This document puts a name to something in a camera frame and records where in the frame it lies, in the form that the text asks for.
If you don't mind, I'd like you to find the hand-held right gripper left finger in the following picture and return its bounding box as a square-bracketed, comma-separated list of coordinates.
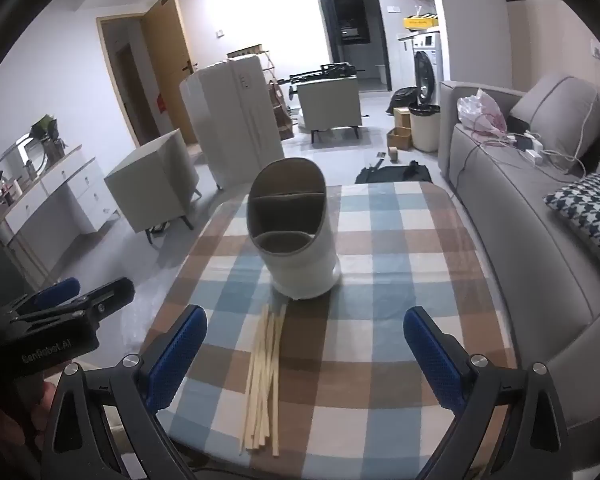
[40, 304, 208, 480]

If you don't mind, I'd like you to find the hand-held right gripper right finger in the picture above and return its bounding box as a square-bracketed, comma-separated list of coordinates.
[402, 305, 576, 480]

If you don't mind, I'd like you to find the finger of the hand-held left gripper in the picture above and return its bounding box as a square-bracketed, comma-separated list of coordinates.
[10, 277, 82, 317]
[11, 277, 136, 333]

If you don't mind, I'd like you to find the pile of wooden chopsticks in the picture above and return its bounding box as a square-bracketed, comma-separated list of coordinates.
[239, 302, 288, 457]

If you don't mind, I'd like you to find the white utensil holder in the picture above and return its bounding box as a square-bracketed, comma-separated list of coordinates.
[247, 157, 342, 301]

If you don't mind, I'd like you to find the white dresser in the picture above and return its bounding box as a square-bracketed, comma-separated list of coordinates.
[0, 144, 121, 281]

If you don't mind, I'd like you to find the plaid tablecloth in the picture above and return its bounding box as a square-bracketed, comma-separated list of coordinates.
[87, 180, 518, 480]

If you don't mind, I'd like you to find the white cabinet with dark legs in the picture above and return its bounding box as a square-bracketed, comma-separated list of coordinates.
[104, 129, 201, 246]
[298, 76, 363, 141]

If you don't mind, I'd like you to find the grey sofa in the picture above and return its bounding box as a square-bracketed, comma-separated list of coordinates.
[437, 72, 600, 431]

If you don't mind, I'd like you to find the round metal-framed mirror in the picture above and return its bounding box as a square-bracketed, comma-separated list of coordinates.
[0, 132, 48, 181]

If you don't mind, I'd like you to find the green potted plant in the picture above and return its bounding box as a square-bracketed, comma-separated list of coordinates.
[30, 115, 61, 141]

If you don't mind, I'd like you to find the houndstooth pillow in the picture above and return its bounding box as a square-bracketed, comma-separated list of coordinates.
[544, 172, 600, 281]

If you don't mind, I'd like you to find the white trash bin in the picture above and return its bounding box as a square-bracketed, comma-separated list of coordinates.
[408, 103, 441, 153]

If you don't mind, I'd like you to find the white charger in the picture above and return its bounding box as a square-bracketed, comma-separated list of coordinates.
[510, 130, 543, 148]

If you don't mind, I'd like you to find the wooden door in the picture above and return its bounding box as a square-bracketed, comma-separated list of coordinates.
[140, 0, 201, 146]

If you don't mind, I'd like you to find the translucent plastic bag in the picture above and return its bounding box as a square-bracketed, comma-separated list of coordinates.
[456, 87, 508, 136]

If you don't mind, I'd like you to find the black trash bag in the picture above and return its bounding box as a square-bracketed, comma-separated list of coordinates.
[385, 87, 421, 118]

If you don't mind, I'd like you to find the grey sofa cushion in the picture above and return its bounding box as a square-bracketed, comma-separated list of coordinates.
[510, 74, 600, 176]

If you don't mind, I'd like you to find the wooden rack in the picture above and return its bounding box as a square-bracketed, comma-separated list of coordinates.
[226, 45, 276, 86]

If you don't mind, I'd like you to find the white washing machine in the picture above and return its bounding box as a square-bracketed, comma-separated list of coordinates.
[411, 30, 442, 106]

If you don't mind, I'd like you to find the white cable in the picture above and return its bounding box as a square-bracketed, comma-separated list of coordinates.
[460, 85, 600, 177]

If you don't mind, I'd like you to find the black door frame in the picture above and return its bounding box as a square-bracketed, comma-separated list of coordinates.
[310, 0, 391, 92]

